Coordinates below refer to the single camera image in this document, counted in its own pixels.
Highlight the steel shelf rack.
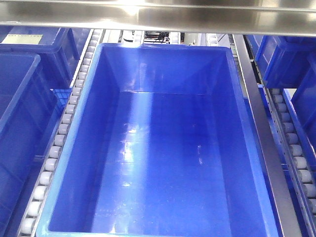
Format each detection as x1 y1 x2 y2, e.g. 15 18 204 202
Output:
0 0 316 37

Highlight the large blue plastic bin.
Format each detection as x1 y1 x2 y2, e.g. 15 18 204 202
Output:
36 43 278 237

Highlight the blue bin left rear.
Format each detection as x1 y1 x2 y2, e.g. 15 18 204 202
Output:
0 26 79 89

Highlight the blue bin left front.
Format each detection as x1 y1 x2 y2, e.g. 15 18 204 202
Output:
0 52 57 235

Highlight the left white roller track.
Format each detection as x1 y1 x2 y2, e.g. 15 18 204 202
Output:
17 29 106 237

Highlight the white roller track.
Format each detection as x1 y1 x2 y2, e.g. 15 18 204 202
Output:
17 29 106 237
269 88 316 217

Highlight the blue bin right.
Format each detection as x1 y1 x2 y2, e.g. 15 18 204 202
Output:
254 36 316 89

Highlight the right white roller track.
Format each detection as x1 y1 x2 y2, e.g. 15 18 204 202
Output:
269 88 316 217

